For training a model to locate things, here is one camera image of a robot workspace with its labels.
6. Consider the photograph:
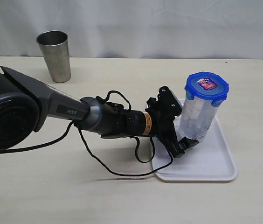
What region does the blue plastic lid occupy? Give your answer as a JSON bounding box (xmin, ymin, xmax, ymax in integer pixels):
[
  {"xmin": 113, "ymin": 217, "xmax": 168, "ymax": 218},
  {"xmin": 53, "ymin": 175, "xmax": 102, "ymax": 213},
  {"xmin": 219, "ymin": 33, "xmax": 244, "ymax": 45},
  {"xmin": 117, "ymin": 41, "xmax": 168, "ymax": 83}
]
[{"xmin": 185, "ymin": 71, "xmax": 229, "ymax": 107}]

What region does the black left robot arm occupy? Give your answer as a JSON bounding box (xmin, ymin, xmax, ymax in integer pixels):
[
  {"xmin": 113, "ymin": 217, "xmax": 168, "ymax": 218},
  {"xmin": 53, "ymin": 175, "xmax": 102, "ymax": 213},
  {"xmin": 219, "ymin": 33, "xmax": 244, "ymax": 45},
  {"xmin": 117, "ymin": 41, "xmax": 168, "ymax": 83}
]
[{"xmin": 0, "ymin": 67, "xmax": 198, "ymax": 157}]

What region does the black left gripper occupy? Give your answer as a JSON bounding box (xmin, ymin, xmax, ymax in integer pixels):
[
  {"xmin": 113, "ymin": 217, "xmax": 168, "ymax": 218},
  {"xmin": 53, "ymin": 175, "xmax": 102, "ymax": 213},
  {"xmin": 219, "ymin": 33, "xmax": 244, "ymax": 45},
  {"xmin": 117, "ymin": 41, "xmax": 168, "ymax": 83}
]
[{"xmin": 145, "ymin": 86, "xmax": 199, "ymax": 158}]

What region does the white backdrop curtain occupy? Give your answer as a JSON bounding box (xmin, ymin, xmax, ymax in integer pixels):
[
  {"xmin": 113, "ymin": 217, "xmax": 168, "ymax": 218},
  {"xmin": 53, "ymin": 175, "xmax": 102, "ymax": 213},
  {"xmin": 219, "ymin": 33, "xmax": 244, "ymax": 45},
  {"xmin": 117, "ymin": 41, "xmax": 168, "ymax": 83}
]
[{"xmin": 0, "ymin": 0, "xmax": 263, "ymax": 59}]

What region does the white rectangular tray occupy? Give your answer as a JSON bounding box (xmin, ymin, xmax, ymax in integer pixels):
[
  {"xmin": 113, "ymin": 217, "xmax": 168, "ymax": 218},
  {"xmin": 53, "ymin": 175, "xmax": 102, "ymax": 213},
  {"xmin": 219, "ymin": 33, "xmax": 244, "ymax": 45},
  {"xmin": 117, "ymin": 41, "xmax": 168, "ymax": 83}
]
[{"xmin": 150, "ymin": 98, "xmax": 238, "ymax": 183}]

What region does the clear plastic tall container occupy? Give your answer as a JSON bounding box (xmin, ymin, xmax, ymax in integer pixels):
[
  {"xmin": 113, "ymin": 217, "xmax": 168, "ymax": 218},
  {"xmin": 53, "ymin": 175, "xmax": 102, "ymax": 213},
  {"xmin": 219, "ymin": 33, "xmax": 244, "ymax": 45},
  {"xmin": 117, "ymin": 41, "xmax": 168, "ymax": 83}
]
[{"xmin": 177, "ymin": 91, "xmax": 223, "ymax": 143}]

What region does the stainless steel cup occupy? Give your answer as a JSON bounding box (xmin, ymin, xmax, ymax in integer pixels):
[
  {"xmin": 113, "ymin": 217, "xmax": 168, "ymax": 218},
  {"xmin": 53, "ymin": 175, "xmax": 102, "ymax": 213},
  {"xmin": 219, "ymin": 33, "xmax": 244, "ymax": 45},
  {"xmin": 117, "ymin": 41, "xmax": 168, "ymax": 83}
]
[{"xmin": 36, "ymin": 30, "xmax": 71, "ymax": 83}]

